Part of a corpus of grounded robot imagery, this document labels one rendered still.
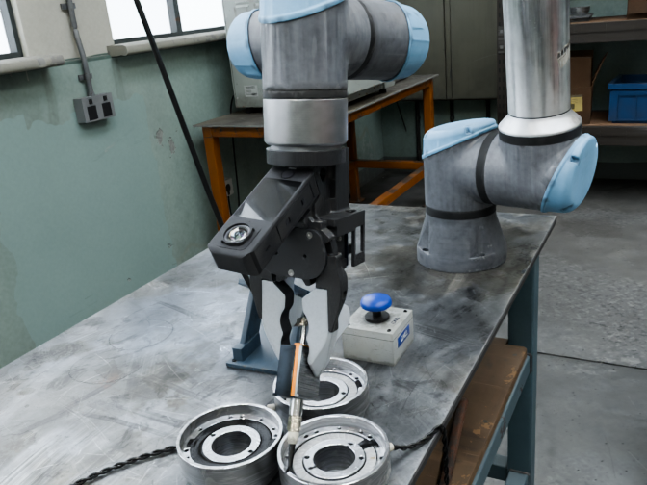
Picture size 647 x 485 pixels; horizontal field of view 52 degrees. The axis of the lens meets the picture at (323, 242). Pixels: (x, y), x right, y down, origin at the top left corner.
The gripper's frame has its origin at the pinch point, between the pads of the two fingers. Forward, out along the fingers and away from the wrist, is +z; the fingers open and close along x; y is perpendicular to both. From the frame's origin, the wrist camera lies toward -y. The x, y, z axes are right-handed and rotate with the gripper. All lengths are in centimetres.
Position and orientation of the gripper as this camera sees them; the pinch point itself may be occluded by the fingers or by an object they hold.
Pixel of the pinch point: (297, 362)
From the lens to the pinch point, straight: 63.4
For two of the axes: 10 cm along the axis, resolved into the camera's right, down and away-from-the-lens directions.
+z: 0.1, 9.7, 2.3
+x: -8.7, -1.0, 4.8
